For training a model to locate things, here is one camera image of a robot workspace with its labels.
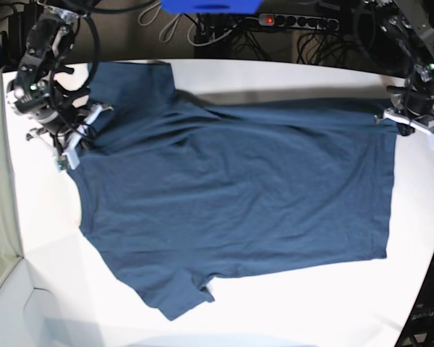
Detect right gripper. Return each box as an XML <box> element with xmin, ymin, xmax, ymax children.
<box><xmin>25</xmin><ymin>103</ymin><xmax>113</xmax><ymax>155</ymax></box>

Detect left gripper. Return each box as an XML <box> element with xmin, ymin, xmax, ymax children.
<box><xmin>375</xmin><ymin>85</ymin><xmax>434</xmax><ymax>137</ymax></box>

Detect dark blue t-shirt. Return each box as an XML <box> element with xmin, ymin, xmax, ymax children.
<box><xmin>69</xmin><ymin>63</ymin><xmax>397</xmax><ymax>320</ymax></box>

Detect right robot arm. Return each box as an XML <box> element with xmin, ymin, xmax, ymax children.
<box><xmin>7</xmin><ymin>1</ymin><xmax>101</xmax><ymax>155</ymax></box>

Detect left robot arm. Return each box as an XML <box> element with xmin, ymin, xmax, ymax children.
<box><xmin>352</xmin><ymin>1</ymin><xmax>434</xmax><ymax>138</ymax></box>

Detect black power strip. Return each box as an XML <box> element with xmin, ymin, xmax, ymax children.
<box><xmin>258</xmin><ymin>14</ymin><xmax>340</xmax><ymax>32</ymax></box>

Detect blue box overhead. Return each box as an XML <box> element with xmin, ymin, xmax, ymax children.
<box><xmin>161</xmin><ymin>0</ymin><xmax>263</xmax><ymax>14</ymax></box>

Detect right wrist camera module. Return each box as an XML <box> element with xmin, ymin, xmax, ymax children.
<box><xmin>54</xmin><ymin>149</ymin><xmax>80</xmax><ymax>172</ymax></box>

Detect grey cable loops on floor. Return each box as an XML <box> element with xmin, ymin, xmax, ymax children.
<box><xmin>137</xmin><ymin>0</ymin><xmax>189</xmax><ymax>43</ymax></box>

